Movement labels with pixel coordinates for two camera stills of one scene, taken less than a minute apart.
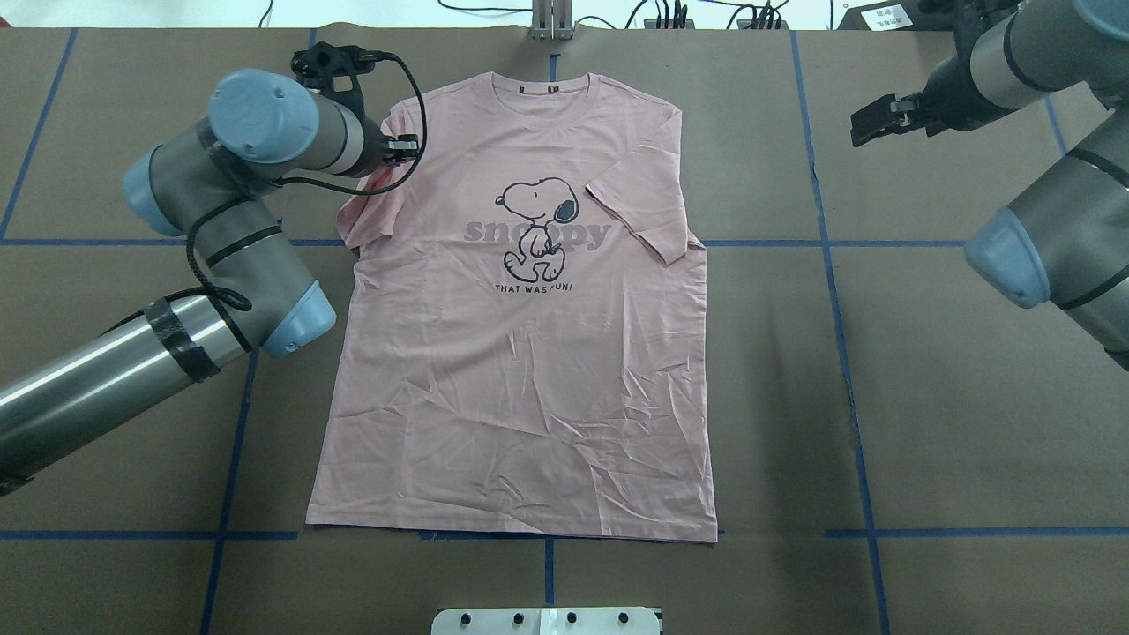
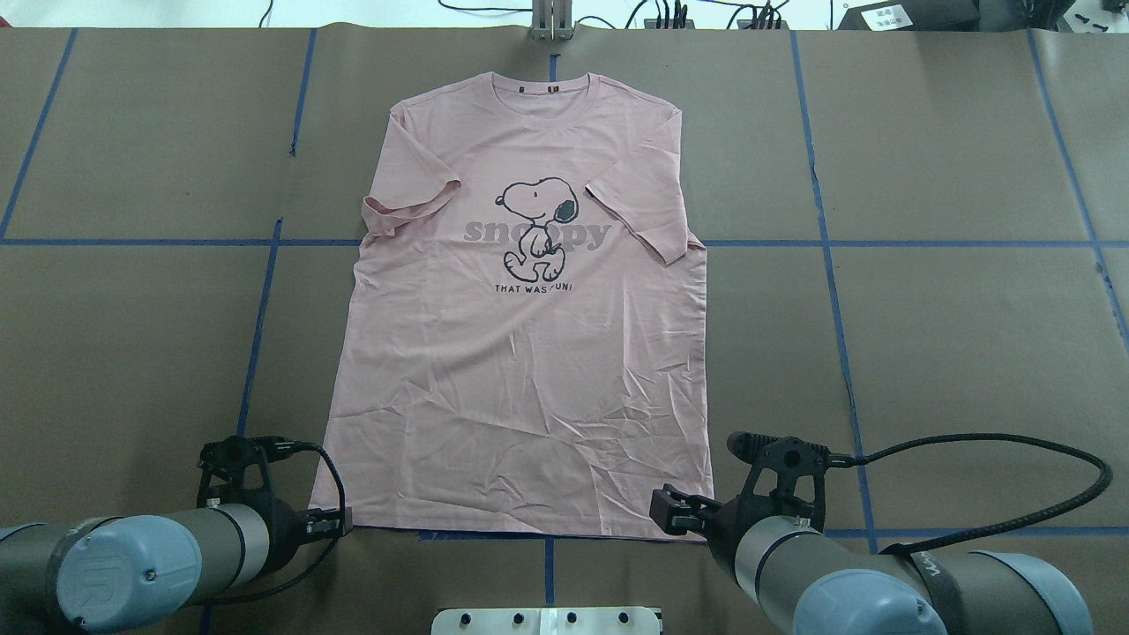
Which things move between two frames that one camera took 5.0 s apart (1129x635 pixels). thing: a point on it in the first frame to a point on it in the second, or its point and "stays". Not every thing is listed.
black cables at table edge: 765,14 stays
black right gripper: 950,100 to 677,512
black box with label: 896,15 stays
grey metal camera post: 551,20 stays
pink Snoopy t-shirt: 522,345 stays
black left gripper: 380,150 to 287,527
